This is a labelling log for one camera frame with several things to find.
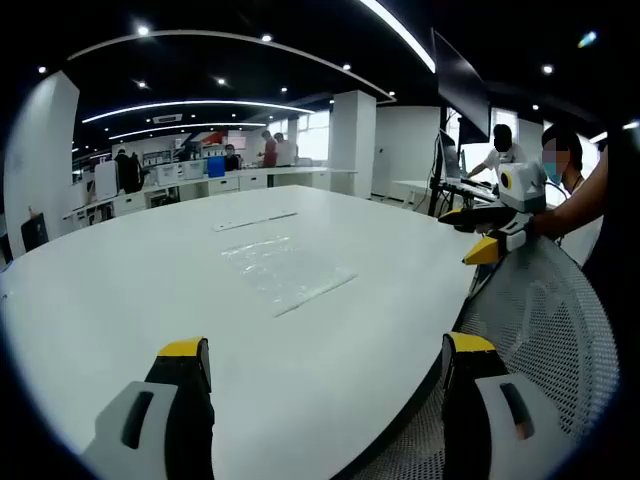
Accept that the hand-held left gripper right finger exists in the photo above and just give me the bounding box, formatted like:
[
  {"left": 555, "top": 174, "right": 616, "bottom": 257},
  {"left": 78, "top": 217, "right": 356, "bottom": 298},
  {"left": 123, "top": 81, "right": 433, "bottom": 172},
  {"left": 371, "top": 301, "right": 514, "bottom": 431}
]
[{"left": 439, "top": 331, "right": 581, "bottom": 480}]

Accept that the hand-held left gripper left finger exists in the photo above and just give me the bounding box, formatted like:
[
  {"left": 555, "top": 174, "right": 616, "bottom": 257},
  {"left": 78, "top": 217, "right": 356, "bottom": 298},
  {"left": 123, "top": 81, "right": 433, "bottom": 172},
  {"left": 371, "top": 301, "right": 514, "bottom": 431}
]
[{"left": 82, "top": 337, "right": 216, "bottom": 480}]

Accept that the large clear food packaging bag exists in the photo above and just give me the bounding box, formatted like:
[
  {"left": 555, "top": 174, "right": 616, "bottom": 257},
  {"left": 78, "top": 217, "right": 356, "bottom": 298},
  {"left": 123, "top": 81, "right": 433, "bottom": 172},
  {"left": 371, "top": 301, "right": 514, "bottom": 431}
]
[{"left": 219, "top": 233, "right": 359, "bottom": 319}]

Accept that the desktop monitor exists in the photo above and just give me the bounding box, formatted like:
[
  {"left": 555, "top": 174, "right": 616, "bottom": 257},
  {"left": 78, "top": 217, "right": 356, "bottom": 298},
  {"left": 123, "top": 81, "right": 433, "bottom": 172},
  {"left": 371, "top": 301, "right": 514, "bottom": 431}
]
[{"left": 433, "top": 128, "right": 462, "bottom": 182}]

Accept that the white desk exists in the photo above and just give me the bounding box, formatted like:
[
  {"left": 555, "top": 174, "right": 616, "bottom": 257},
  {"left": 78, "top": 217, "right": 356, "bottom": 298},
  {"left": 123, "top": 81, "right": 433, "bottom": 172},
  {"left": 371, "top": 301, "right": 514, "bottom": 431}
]
[{"left": 392, "top": 177, "right": 443, "bottom": 212}]

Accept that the grey mesh chair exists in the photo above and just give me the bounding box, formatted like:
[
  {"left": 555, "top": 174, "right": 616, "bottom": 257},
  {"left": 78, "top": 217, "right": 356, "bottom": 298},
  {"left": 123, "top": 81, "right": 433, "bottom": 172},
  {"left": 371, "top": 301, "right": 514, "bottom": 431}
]
[{"left": 349, "top": 233, "right": 622, "bottom": 480}]

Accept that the large black hanging screen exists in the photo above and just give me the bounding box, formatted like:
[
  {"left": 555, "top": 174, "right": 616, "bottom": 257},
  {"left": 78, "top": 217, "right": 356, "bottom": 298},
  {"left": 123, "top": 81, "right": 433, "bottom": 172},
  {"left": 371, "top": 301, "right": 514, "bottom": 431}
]
[{"left": 431, "top": 28, "right": 492, "bottom": 142}]

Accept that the black chair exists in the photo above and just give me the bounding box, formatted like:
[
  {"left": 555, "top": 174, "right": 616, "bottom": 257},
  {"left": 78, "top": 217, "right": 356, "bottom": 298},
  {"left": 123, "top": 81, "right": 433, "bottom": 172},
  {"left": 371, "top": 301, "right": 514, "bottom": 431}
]
[{"left": 20, "top": 211, "right": 50, "bottom": 253}]

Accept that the long white counter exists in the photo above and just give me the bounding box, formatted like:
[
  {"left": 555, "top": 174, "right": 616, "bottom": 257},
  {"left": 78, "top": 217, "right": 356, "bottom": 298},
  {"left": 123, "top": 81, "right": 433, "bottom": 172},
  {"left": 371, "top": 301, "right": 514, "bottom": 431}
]
[{"left": 62, "top": 166, "right": 359, "bottom": 227}]

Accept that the white appliance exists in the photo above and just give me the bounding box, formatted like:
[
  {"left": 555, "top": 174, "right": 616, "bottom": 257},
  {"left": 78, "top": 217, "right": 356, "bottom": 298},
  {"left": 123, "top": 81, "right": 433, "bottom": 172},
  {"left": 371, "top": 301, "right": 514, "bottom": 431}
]
[{"left": 93, "top": 161, "right": 121, "bottom": 203}]

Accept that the white storage box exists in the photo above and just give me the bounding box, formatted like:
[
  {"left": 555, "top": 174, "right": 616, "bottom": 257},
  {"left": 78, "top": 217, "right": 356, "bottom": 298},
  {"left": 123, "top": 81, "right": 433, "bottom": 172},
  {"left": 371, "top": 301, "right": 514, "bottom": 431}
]
[{"left": 156, "top": 162, "right": 209, "bottom": 185}]

